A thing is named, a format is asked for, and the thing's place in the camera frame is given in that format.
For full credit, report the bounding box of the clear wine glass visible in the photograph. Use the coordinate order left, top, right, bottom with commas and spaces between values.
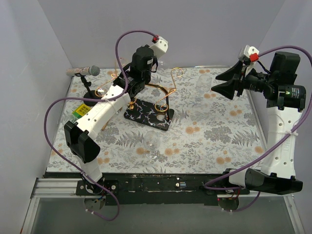
143, 131, 160, 159
195, 74, 212, 94

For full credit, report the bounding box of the colourful toy block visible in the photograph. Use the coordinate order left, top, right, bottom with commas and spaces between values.
72, 103, 91, 119

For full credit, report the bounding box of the floral table mat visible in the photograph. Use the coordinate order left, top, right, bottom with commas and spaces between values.
46, 65, 269, 175

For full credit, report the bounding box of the clear wine glass back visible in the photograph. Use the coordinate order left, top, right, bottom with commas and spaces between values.
195, 74, 212, 94

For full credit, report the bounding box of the gold black wine glass rack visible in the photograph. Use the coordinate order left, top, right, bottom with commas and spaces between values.
124, 67, 184, 131

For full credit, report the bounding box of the microphone on black stand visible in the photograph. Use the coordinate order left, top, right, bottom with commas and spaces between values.
66, 65, 101, 107

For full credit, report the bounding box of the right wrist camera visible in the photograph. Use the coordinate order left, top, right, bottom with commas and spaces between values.
238, 45, 259, 75

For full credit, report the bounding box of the stemless clear glass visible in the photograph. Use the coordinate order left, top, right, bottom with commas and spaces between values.
153, 60, 169, 74

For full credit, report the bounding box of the black base frame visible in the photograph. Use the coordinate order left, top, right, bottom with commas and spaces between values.
75, 170, 252, 207

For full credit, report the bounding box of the wooden mallet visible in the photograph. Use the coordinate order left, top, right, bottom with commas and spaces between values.
101, 120, 109, 131

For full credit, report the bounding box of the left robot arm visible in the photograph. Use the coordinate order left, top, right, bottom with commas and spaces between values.
64, 45, 156, 195

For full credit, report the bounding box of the clear wine glass front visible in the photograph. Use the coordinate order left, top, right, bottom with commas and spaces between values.
143, 131, 160, 159

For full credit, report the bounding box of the clear glass edge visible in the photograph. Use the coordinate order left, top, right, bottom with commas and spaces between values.
63, 114, 77, 125

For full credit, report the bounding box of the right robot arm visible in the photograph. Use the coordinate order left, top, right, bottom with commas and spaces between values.
212, 51, 306, 195

